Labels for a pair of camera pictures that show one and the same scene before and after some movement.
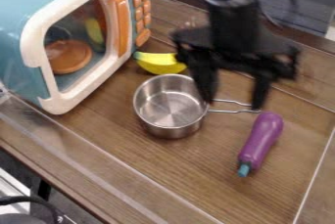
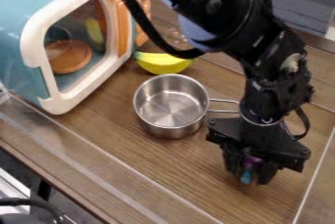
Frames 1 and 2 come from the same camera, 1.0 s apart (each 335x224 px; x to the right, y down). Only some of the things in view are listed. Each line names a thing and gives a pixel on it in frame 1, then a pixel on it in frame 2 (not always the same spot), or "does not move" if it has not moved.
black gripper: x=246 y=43 to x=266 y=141
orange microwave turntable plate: x=68 y=56 does not move
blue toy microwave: x=71 y=27 does not move
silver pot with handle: x=172 y=109 does not move
